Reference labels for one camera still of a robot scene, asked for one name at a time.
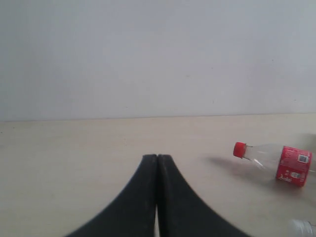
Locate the clear red-label cola bottle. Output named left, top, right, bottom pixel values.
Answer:
left=233, top=142, right=316, bottom=187

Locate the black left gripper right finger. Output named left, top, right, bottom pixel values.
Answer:
left=157, top=155, right=248, bottom=237

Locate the white-label green tea bottle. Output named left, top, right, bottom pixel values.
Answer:
left=288, top=219, right=316, bottom=237

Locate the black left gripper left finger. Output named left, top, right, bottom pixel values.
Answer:
left=68, top=154, right=158, bottom=237

